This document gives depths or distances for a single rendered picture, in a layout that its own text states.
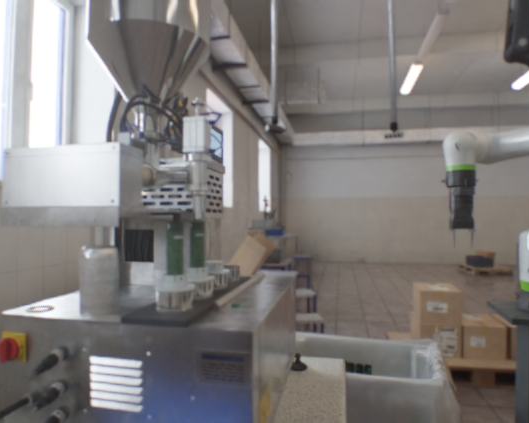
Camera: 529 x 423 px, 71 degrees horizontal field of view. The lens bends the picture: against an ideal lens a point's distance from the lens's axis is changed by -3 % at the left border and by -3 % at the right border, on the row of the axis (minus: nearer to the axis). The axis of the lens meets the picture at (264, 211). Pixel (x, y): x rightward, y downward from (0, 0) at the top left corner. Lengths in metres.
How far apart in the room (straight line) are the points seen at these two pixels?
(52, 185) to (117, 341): 0.31
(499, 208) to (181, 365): 11.30
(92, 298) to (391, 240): 10.53
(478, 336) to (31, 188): 3.07
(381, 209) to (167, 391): 10.49
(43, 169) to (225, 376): 0.51
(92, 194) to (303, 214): 10.37
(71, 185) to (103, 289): 0.20
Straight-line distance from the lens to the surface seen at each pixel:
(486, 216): 11.62
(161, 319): 0.67
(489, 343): 3.38
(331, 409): 1.01
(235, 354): 0.64
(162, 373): 0.70
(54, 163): 0.81
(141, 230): 1.08
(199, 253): 0.81
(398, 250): 11.11
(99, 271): 0.75
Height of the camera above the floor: 1.20
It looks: 1 degrees up
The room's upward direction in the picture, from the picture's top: straight up
